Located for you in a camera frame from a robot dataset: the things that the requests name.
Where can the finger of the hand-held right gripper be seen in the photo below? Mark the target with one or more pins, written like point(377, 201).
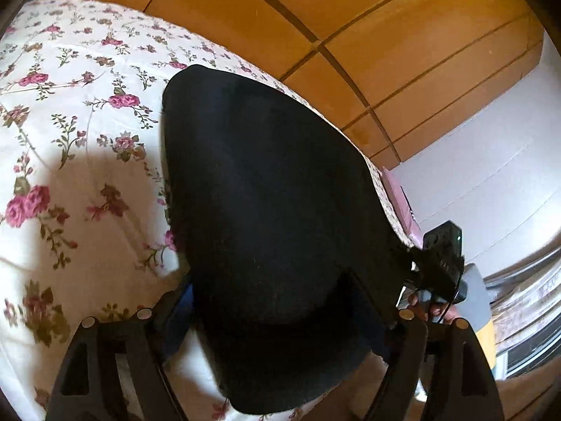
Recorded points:
point(410, 256)

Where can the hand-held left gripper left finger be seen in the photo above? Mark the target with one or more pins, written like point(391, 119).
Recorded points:
point(180, 315)

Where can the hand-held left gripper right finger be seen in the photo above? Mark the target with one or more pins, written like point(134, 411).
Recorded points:
point(407, 359)

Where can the black pants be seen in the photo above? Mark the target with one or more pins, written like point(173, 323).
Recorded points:
point(271, 228)

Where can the person's right hand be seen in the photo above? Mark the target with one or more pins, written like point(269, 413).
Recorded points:
point(418, 305)

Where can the pink mattress edge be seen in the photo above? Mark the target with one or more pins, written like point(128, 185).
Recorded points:
point(401, 201)

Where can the white floral bedspread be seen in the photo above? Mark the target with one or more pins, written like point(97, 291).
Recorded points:
point(74, 140)

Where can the wooden wardrobe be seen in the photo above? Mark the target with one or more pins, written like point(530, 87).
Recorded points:
point(372, 44)

